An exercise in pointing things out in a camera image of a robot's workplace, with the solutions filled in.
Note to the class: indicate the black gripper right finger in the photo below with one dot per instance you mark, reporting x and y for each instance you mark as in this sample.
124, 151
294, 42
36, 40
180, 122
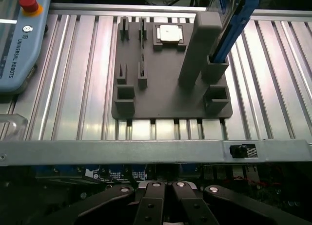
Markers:
192, 208

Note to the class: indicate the blue grey teach pendant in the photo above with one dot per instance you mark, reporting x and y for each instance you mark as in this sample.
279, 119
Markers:
22, 52

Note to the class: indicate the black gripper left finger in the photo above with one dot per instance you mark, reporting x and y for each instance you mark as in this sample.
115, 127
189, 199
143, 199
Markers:
148, 205

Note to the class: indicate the silver CPU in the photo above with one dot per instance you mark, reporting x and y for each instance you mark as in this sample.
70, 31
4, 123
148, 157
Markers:
170, 33

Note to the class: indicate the red emergency stop button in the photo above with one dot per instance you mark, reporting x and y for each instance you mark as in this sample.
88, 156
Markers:
28, 3

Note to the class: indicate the grey parts rack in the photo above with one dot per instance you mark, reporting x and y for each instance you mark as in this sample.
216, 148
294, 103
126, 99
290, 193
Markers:
165, 88

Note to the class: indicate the black case security latch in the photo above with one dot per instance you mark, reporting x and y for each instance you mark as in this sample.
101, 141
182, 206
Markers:
237, 150

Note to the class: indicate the black open PC case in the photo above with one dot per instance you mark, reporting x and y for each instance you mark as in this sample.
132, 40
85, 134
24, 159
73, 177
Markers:
122, 152

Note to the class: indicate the green RAM stick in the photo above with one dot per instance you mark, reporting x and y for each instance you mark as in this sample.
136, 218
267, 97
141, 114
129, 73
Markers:
143, 40

